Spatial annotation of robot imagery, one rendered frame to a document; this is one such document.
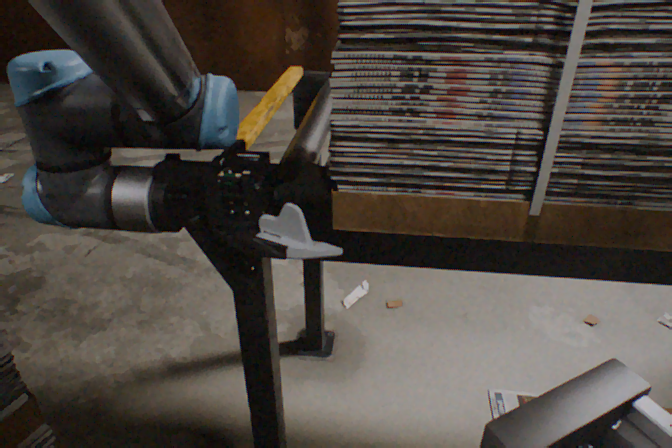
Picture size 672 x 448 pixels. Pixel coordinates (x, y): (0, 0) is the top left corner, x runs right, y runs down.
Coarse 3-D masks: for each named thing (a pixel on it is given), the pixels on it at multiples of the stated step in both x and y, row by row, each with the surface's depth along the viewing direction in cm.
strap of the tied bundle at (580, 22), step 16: (592, 0) 35; (576, 16) 36; (576, 32) 36; (576, 48) 37; (576, 64) 38; (560, 96) 39; (560, 112) 40; (560, 128) 40; (544, 160) 42; (544, 176) 42; (544, 192) 43
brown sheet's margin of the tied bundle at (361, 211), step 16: (336, 192) 46; (352, 192) 46; (368, 192) 46; (336, 208) 47; (352, 208) 47; (368, 208) 47; (384, 208) 46; (400, 208) 46; (416, 208) 46; (432, 208) 46; (448, 208) 45; (464, 208) 45; (480, 208) 45; (496, 208) 45; (336, 224) 48; (352, 224) 48; (368, 224) 47; (384, 224) 47; (400, 224) 47; (416, 224) 47; (432, 224) 47; (448, 224) 46; (464, 224) 46; (480, 224) 46; (496, 224) 46
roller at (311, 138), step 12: (324, 84) 99; (324, 96) 91; (312, 108) 85; (324, 108) 85; (312, 120) 79; (324, 120) 82; (300, 132) 75; (312, 132) 75; (324, 132) 79; (300, 144) 70; (312, 144) 72; (288, 156) 67; (300, 156) 67; (312, 156) 69
